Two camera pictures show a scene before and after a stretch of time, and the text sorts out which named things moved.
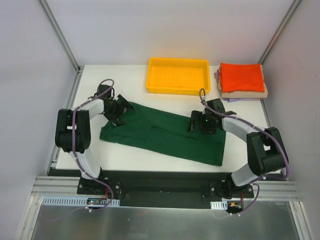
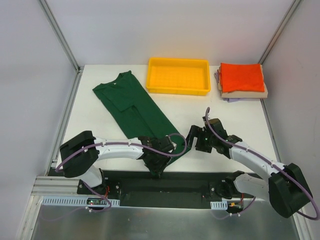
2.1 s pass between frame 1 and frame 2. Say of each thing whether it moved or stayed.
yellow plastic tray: stayed
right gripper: moved
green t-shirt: moved
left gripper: moved
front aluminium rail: stayed
